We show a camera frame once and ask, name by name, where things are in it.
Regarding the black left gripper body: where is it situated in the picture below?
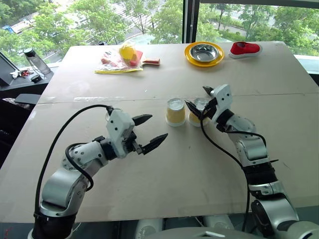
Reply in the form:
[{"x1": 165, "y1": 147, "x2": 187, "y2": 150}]
[{"x1": 123, "y1": 129, "x2": 145, "y2": 156}]

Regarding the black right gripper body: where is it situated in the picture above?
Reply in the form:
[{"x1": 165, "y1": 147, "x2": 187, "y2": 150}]
[{"x1": 198, "y1": 98, "x2": 217, "y2": 120}]

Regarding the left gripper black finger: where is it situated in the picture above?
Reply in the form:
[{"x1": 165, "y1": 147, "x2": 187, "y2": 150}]
[
  {"x1": 142, "y1": 133, "x2": 169, "y2": 156},
  {"x1": 132, "y1": 114, "x2": 153, "y2": 126}
]

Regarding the yellow paper cup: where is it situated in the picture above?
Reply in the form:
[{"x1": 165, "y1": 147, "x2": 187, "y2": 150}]
[
  {"x1": 165, "y1": 97, "x2": 186, "y2": 127},
  {"x1": 188, "y1": 97, "x2": 209, "y2": 127}
]

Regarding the yellow plastic plate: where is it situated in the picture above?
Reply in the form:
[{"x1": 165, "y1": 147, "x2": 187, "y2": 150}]
[{"x1": 184, "y1": 42, "x2": 225, "y2": 67}]

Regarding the stainless steel bowl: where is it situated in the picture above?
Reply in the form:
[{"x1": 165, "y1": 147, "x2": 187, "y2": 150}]
[{"x1": 189, "y1": 43, "x2": 220, "y2": 63}]

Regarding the red canvas shoe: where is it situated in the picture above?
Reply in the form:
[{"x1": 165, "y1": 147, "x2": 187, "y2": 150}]
[{"x1": 228, "y1": 41, "x2": 263, "y2": 60}]

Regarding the red table tennis paddle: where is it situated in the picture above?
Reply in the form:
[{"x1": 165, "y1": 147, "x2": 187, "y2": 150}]
[{"x1": 136, "y1": 50, "x2": 160, "y2": 66}]

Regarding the clear plastic bag of toys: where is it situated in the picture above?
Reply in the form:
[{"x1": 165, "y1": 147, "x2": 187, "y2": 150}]
[{"x1": 94, "y1": 46, "x2": 145, "y2": 75}]

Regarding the yellow toy fruit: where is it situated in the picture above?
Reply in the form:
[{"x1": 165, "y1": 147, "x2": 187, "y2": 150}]
[{"x1": 119, "y1": 42, "x2": 138, "y2": 62}]

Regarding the grey rounded robot leg shape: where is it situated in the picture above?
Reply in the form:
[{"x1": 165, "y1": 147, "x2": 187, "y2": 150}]
[
  {"x1": 202, "y1": 215, "x2": 235, "y2": 232},
  {"x1": 135, "y1": 218, "x2": 164, "y2": 239}
]

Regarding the silver robot torso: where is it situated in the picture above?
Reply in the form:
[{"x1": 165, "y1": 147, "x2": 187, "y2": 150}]
[{"x1": 143, "y1": 228, "x2": 252, "y2": 239}]

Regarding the black flat pad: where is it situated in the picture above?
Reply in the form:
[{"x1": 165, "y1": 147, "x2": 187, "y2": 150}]
[{"x1": 14, "y1": 93, "x2": 41, "y2": 105}]

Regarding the clear water bottle black lid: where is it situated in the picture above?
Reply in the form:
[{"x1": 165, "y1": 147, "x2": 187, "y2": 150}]
[{"x1": 23, "y1": 48, "x2": 52, "y2": 76}]

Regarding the black side desk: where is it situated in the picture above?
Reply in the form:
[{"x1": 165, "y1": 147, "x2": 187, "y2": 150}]
[{"x1": 0, "y1": 63, "x2": 60, "y2": 107}]

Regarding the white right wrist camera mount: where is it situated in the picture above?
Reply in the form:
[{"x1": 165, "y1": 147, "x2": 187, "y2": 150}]
[{"x1": 210, "y1": 84, "x2": 234, "y2": 123}]

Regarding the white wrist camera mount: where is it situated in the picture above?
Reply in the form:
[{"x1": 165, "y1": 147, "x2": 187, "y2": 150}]
[
  {"x1": 210, "y1": 84, "x2": 234, "y2": 123},
  {"x1": 106, "y1": 109, "x2": 136, "y2": 159}
]

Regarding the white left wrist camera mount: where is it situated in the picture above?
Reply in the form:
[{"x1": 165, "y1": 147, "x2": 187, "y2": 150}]
[{"x1": 106, "y1": 109, "x2": 136, "y2": 159}]

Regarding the black right arm long cable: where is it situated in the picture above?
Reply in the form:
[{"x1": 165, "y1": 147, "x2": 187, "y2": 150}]
[{"x1": 199, "y1": 104, "x2": 251, "y2": 232}]

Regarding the black left arm short cable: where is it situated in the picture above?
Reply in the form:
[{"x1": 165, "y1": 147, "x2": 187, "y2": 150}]
[{"x1": 65, "y1": 143, "x2": 94, "y2": 192}]

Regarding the black arm short cable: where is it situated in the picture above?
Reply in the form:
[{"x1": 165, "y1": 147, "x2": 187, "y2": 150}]
[
  {"x1": 218, "y1": 125, "x2": 267, "y2": 157},
  {"x1": 65, "y1": 143, "x2": 94, "y2": 192}
]

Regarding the black right arm short cable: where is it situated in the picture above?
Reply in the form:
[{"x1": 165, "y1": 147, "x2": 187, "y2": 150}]
[{"x1": 218, "y1": 125, "x2": 267, "y2": 157}]

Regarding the dark window frame post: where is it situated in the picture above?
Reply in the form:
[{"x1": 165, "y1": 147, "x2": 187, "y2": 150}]
[{"x1": 182, "y1": 0, "x2": 201, "y2": 44}]

